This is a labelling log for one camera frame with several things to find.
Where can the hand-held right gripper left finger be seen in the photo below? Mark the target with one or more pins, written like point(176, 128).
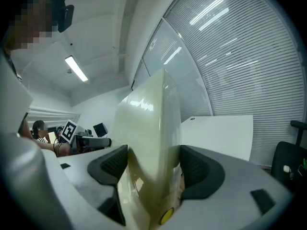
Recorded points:
point(109, 166)

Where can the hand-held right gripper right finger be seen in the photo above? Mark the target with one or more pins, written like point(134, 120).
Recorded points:
point(204, 174)

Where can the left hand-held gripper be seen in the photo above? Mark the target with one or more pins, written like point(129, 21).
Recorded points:
point(70, 131)

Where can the person's left forearm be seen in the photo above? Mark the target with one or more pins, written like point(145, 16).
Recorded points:
point(50, 149)

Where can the black computer monitor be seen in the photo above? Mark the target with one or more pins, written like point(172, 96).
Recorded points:
point(100, 129)

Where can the white desk panel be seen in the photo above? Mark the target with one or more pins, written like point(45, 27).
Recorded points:
point(216, 135)

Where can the long ceiling light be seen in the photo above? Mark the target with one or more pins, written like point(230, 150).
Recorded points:
point(76, 68)

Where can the black office chair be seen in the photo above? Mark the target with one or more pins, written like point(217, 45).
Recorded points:
point(287, 159)

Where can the person's white shirt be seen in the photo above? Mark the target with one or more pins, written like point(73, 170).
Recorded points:
point(12, 92)

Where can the grey window blinds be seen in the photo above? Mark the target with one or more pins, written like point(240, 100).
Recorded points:
point(239, 68)

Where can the person's head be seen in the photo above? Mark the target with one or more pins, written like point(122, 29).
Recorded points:
point(28, 20)

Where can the black head-mounted camera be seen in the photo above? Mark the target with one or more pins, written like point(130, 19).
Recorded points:
point(63, 13)

